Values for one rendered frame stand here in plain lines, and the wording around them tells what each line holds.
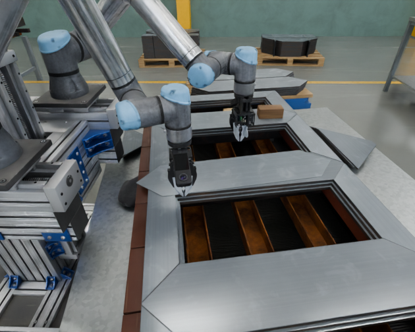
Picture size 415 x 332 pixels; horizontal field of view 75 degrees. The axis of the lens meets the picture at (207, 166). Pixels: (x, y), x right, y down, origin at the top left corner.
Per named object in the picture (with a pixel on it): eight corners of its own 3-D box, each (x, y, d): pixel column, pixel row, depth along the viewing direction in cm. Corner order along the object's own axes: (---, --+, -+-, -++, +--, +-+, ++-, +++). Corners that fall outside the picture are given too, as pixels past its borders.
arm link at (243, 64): (237, 44, 95) (261, 46, 92) (235, 76, 101) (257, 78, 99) (230, 49, 89) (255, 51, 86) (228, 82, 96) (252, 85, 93)
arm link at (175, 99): (153, 84, 72) (184, 80, 75) (159, 122, 79) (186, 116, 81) (161, 94, 66) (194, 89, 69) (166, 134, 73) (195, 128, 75)
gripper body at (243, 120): (234, 129, 102) (236, 98, 95) (230, 119, 109) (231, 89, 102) (254, 128, 103) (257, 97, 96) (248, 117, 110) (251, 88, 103)
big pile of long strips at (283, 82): (289, 75, 209) (290, 67, 206) (313, 94, 177) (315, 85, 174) (186, 81, 201) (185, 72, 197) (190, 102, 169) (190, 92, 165)
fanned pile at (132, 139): (147, 126, 166) (147, 120, 164) (145, 163, 135) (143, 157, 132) (127, 128, 165) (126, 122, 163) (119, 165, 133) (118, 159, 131)
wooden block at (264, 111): (279, 113, 141) (280, 104, 138) (282, 118, 136) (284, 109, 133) (256, 114, 141) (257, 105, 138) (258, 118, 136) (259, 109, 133)
